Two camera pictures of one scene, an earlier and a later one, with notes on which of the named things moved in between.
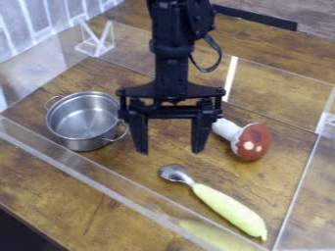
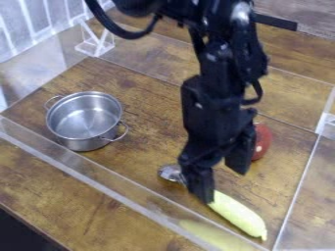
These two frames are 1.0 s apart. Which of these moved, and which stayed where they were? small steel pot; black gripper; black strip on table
Moved: black gripper
Stayed: black strip on table; small steel pot
